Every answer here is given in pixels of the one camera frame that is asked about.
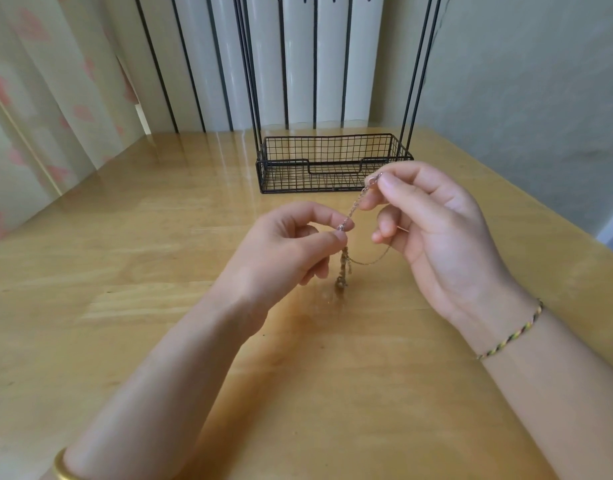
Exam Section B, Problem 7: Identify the gold bangle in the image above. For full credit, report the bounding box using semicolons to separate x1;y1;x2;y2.
51;447;85;480

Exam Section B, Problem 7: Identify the person's left hand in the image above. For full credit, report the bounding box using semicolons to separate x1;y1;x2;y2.
209;201;356;333

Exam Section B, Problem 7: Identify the chain necklace with pendant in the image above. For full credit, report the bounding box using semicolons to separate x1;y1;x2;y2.
333;173;394;293

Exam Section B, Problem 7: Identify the black wire jewelry rack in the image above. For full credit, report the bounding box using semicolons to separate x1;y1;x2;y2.
229;0;452;195

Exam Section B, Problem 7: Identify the person's left forearm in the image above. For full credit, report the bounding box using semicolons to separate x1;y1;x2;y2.
45;297;268;480

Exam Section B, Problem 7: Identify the person's right hand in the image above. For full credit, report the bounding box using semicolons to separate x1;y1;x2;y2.
357;161;540;358

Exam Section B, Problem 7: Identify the white black-striped curtain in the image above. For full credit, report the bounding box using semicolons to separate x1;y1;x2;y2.
95;0;390;137

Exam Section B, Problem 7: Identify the pink floral curtain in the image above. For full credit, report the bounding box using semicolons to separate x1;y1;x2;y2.
0;0;145;244

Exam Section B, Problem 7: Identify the braided cord bracelet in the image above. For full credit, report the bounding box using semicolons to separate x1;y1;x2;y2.
476;299;546;363

